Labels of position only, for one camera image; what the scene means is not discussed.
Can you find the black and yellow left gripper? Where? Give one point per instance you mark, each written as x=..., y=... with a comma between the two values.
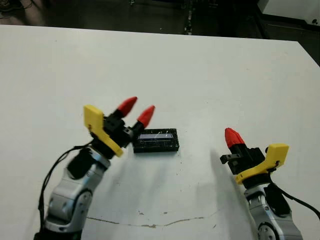
x=95, y=120

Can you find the glossy black box lid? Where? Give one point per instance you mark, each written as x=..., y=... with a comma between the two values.
x=160, y=143

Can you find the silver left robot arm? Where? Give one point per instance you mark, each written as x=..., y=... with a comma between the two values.
x=70, y=195

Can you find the black and yellow right gripper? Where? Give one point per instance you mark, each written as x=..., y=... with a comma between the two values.
x=277, y=155

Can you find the metal post with fittings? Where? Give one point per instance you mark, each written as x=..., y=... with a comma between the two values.
x=189, y=22

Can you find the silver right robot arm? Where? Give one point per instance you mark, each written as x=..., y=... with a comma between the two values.
x=265, y=225

